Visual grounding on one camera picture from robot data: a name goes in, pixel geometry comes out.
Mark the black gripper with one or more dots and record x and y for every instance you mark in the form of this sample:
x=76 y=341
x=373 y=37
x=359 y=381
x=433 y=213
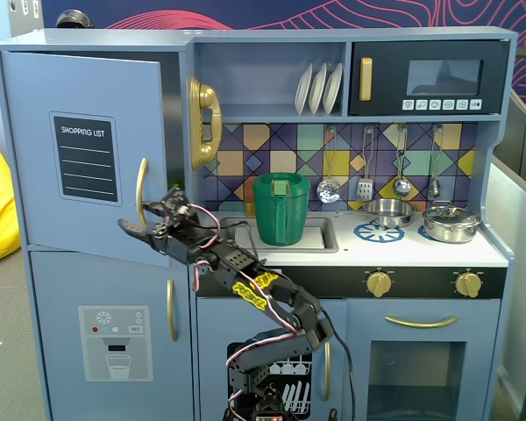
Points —
x=163 y=229

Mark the blue shopping list fridge door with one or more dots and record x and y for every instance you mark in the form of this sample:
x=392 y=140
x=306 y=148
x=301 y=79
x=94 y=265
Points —
x=30 y=175

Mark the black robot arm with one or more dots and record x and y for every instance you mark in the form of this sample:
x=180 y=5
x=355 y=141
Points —
x=289 y=298

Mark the blue ice dispenser fridge door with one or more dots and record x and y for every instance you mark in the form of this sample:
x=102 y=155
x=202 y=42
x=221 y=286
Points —
x=61 y=285

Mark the blue dishwasher print door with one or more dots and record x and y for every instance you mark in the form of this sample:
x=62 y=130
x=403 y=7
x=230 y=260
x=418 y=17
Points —
x=215 y=324

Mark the blue toy kitchen cabinet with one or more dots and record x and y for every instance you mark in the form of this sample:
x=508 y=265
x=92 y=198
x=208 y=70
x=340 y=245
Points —
x=267 y=74

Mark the grey locker cabinet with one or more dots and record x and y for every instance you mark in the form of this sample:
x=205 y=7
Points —
x=24 y=15

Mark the open steel saucepan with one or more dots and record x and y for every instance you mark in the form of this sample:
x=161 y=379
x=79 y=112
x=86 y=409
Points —
x=388 y=212

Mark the blue oven door with window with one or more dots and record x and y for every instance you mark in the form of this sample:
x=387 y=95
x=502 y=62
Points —
x=359 y=373

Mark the black toy microwave door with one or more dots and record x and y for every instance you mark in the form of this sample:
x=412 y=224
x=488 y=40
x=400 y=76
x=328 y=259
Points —
x=385 y=79

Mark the gold toy faucet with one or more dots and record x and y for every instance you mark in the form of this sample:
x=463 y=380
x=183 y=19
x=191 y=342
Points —
x=249 y=209

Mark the gold toy telephone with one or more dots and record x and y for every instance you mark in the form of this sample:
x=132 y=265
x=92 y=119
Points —
x=206 y=123

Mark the green plastic pitcher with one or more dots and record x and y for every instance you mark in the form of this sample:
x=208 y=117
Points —
x=280 y=219

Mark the small green and tan block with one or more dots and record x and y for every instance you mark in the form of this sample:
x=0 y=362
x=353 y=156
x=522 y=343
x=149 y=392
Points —
x=280 y=186

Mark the grey toy sink basin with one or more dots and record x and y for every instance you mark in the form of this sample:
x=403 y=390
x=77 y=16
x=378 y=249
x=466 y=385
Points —
x=324 y=237

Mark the steel slotted skimmer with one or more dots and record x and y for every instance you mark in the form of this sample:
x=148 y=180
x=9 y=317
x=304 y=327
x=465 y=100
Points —
x=329 y=191

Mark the white toy plate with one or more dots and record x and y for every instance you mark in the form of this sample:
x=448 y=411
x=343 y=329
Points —
x=333 y=87
x=303 y=90
x=318 y=90

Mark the black round helmet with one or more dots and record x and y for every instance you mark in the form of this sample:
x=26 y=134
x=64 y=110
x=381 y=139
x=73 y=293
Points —
x=72 y=19

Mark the steel slotted spatula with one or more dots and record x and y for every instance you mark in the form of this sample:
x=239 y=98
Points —
x=365 y=188

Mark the gold stove knob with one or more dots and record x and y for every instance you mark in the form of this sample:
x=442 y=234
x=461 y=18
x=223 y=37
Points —
x=467 y=283
x=379 y=283

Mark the steel ladle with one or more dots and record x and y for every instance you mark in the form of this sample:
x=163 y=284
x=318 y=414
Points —
x=401 y=187

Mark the hanging steel spoon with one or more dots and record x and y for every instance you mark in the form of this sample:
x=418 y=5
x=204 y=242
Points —
x=435 y=186

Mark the steel pot with lid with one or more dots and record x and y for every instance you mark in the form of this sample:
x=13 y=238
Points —
x=450 y=223

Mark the light grey desk partition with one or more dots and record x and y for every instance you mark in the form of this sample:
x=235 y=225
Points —
x=508 y=263

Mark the small wrist camera board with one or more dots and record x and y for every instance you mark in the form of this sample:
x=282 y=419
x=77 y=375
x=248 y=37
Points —
x=179 y=201

